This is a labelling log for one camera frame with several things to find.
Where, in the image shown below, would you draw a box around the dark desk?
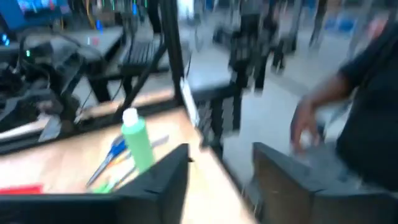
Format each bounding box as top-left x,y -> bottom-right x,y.
62,26 -> 175,103

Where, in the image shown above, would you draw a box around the person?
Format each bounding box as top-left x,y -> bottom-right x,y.
289,12 -> 398,192

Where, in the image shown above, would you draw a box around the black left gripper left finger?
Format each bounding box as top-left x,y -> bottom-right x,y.
0,142 -> 191,224

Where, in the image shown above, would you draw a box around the red plastic basket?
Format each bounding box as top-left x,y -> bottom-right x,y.
0,184 -> 44,195

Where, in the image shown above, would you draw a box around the black monitor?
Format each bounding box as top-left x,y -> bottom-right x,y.
0,0 -> 71,35

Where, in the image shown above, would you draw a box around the green paint bottle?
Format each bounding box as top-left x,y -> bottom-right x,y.
120,107 -> 156,174

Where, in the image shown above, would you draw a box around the green handled scissors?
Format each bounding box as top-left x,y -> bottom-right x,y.
91,182 -> 116,194

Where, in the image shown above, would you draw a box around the grey table black legs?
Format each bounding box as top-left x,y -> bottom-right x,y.
186,46 -> 246,150

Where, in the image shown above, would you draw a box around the black aluminium table frame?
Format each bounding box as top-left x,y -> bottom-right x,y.
0,0 -> 224,159

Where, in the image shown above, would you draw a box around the blue handled scissors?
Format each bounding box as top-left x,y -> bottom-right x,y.
85,135 -> 128,187

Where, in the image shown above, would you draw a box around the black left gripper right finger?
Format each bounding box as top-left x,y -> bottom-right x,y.
253,142 -> 398,224

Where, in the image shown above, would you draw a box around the silver frame bracket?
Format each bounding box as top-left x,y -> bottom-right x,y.
179,77 -> 200,128

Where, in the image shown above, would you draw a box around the person's hand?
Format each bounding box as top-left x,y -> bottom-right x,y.
289,98 -> 324,153

